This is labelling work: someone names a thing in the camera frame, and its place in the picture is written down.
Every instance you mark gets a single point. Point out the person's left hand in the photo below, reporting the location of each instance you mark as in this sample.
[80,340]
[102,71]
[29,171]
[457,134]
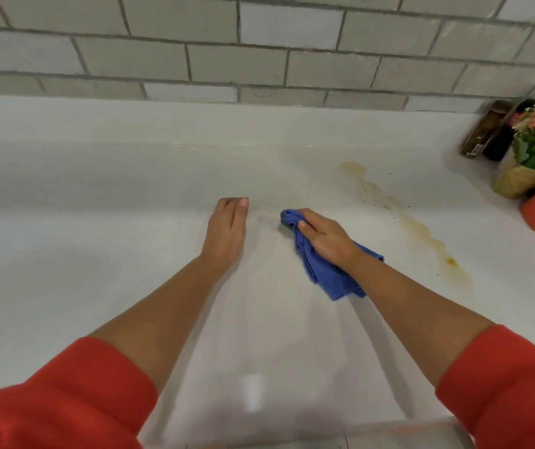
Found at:
[225,233]

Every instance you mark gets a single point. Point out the person's right hand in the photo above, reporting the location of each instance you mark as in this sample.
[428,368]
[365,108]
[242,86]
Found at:
[330,238]

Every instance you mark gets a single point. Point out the blue cloth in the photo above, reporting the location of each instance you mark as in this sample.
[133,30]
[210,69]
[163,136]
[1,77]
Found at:
[328,280]

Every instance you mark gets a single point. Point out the brown spice jar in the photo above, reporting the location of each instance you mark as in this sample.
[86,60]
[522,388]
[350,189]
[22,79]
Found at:
[484,130]

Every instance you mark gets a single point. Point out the cola bottle with red cap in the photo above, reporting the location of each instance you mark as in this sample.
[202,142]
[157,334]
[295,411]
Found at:
[512,126]

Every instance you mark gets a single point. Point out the artificial flowers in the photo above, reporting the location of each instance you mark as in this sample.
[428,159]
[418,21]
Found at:
[534,154]

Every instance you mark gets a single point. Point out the person's right forearm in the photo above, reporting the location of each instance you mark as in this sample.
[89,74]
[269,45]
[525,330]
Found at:
[421,313]

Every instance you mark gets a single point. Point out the person's left forearm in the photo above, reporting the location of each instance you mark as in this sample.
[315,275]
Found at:
[155,317]

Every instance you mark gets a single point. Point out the white countertop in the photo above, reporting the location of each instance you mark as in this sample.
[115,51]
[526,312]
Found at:
[85,182]

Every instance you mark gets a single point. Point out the red sleeve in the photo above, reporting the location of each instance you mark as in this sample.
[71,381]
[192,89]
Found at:
[505,383]
[57,397]

